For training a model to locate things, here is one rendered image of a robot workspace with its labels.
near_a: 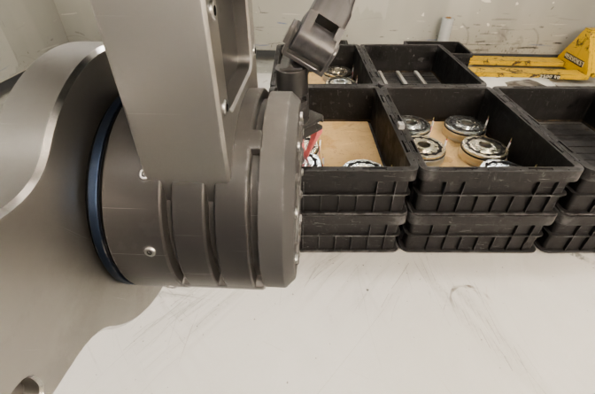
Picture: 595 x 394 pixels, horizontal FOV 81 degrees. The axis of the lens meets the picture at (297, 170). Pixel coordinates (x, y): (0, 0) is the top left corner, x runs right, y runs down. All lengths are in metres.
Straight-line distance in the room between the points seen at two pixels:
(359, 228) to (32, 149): 0.63
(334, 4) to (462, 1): 3.78
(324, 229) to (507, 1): 4.01
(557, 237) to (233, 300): 0.69
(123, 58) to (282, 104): 0.09
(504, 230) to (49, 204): 0.79
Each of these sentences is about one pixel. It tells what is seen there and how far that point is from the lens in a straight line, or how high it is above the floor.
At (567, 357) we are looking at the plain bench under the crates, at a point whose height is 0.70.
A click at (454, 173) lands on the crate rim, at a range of 0.69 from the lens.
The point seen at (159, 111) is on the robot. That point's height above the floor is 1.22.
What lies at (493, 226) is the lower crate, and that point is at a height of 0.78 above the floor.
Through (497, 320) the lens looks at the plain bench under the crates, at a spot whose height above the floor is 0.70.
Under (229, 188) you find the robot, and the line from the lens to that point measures 0.19.
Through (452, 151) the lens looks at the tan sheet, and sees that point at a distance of 0.94.
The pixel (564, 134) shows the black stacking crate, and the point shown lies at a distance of 1.18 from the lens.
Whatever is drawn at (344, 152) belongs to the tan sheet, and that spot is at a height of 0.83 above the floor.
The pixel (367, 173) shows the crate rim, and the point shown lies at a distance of 0.64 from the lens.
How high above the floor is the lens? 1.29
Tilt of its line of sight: 36 degrees down
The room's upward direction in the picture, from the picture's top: straight up
